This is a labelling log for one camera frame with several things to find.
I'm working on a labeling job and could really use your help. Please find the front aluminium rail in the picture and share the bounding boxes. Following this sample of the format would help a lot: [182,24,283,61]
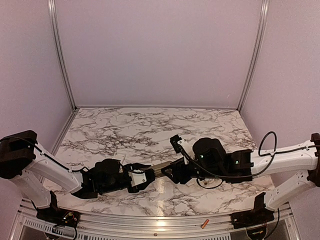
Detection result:
[9,199,301,240]

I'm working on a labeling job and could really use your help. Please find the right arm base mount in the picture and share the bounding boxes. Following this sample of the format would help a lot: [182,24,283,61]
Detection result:
[230,192,275,229]

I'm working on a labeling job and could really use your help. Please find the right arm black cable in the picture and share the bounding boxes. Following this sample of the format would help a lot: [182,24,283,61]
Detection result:
[178,131,320,190]

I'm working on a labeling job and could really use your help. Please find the left aluminium frame post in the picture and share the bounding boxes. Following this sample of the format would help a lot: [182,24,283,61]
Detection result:
[47,0,77,112]

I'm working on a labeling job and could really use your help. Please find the right aluminium frame post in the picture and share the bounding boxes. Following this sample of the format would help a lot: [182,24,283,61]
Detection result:
[236,0,270,114]

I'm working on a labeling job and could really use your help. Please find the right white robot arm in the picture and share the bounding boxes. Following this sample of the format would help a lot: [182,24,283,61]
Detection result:
[161,133,320,224]

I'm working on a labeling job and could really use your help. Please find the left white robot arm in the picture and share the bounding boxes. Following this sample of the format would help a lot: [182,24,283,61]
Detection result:
[0,130,156,223]

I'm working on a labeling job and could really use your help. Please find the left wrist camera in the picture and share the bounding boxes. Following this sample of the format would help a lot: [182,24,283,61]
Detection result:
[128,169,155,187]

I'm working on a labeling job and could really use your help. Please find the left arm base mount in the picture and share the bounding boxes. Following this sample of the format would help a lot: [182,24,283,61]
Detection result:
[36,190,81,228]

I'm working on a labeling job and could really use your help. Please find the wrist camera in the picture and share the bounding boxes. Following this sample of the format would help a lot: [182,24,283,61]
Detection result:
[128,169,155,187]
[170,134,195,165]

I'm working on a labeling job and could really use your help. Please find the beige grey remote control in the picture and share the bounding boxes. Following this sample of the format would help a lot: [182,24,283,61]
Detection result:
[150,161,172,179]

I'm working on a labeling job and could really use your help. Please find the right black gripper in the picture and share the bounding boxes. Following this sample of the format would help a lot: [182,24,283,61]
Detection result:
[161,157,224,185]

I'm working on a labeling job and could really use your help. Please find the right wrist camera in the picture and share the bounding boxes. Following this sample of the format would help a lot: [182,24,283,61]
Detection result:
[170,134,195,165]

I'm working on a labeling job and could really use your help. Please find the white remote control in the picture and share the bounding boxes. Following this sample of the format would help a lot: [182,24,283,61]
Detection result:
[117,153,126,165]

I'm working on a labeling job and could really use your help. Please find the orange battery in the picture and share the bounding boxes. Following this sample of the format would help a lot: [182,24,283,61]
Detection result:
[200,219,210,229]

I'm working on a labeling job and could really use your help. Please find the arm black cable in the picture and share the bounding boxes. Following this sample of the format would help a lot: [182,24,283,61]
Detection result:
[178,131,320,190]
[0,136,126,176]

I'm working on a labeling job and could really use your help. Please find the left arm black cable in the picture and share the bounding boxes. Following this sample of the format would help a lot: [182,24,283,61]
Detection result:
[0,136,126,176]

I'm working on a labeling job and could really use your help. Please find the aluminium frame post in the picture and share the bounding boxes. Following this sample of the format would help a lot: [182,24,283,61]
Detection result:
[236,0,270,114]
[47,0,77,112]

